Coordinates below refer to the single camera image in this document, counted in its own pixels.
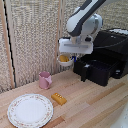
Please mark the pink plastic cup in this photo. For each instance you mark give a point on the pink plastic cup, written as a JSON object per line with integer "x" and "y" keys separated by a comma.
{"x": 44, "y": 80}

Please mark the white small bowl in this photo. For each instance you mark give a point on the white small bowl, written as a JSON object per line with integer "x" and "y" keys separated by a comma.
{"x": 66, "y": 64}

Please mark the white floral rimmed plate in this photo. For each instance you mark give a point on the white floral rimmed plate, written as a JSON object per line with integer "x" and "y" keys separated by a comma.
{"x": 30, "y": 111}

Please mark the black air fryer drawer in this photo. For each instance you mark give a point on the black air fryer drawer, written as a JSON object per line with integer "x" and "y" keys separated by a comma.
{"x": 98, "y": 75}

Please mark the yellow rectangular block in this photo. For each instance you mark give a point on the yellow rectangular block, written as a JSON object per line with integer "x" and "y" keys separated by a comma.
{"x": 59, "y": 98}

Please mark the black air fryer body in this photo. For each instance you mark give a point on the black air fryer body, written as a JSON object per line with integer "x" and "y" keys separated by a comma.
{"x": 111, "y": 43}

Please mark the yellow food piece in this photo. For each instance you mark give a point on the yellow food piece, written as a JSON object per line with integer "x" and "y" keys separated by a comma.
{"x": 64, "y": 59}

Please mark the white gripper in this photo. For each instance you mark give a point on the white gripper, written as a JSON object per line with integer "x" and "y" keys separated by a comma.
{"x": 76, "y": 46}

